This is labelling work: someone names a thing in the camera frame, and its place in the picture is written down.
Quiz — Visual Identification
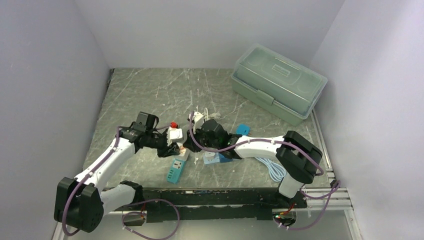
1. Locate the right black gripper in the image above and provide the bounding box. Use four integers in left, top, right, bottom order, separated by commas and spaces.
183, 124, 220, 153

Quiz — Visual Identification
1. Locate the blue cube adapter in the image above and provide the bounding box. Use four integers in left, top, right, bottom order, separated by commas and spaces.
218, 153, 233, 163

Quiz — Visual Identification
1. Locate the teal power strip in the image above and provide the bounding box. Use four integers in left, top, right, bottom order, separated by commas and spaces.
166, 107, 222, 185

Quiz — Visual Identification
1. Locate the white blue charger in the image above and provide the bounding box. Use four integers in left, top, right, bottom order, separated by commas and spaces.
235, 124, 251, 136

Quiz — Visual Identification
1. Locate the light blue power strip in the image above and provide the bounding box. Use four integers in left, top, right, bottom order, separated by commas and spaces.
202, 150, 287, 183

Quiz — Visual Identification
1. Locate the white cube socket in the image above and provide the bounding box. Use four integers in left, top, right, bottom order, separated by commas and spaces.
176, 147, 189, 162

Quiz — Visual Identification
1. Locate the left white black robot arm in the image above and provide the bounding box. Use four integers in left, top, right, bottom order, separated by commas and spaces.
53, 111, 180, 237

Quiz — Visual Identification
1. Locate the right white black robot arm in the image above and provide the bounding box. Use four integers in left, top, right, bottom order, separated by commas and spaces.
183, 119, 325, 208

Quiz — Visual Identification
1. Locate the green plastic toolbox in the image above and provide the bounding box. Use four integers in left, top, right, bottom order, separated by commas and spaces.
231, 44, 328, 126

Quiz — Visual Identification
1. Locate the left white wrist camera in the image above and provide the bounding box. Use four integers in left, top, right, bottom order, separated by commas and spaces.
166, 122, 184, 146

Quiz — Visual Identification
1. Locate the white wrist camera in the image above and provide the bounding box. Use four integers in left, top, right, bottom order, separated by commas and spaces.
187, 111, 205, 133
166, 122, 184, 146

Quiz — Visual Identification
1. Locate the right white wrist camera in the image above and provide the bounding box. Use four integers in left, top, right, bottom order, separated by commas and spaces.
187, 111, 205, 133

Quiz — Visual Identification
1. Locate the black base frame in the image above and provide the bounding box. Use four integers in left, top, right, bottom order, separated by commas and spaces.
121, 187, 307, 223

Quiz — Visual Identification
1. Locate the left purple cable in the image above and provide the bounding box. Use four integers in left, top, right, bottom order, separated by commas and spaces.
61, 124, 181, 240

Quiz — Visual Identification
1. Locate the purple cable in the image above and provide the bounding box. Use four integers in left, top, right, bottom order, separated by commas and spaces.
188, 110, 342, 232
61, 124, 181, 240

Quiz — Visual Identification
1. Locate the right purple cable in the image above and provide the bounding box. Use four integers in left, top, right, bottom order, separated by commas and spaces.
188, 110, 342, 232

